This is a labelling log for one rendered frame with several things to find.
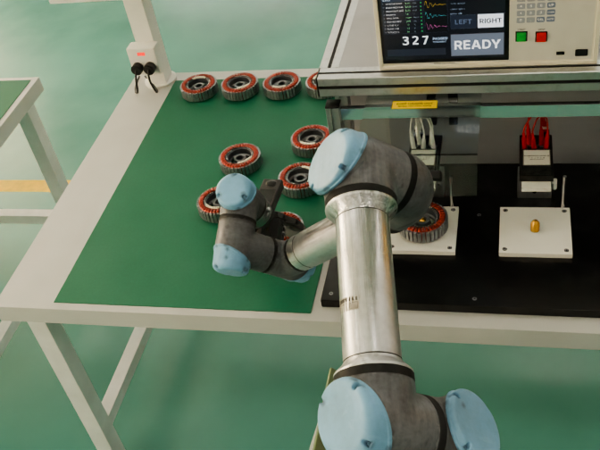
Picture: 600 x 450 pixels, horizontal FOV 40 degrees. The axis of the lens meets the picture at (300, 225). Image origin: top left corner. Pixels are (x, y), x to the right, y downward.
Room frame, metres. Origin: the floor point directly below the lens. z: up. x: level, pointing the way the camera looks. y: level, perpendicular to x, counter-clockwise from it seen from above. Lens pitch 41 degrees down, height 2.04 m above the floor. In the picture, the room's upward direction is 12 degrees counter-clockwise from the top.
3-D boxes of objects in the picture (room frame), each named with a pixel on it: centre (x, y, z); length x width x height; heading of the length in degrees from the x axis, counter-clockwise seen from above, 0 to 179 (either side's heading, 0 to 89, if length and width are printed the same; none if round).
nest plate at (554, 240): (1.30, -0.50, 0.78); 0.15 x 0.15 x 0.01; 71
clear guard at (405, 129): (1.38, -0.28, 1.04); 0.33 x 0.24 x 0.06; 161
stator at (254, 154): (1.79, 0.12, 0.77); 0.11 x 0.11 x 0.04
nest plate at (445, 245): (1.38, -0.27, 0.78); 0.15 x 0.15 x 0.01; 71
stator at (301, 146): (1.81, -0.08, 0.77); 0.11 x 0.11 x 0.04
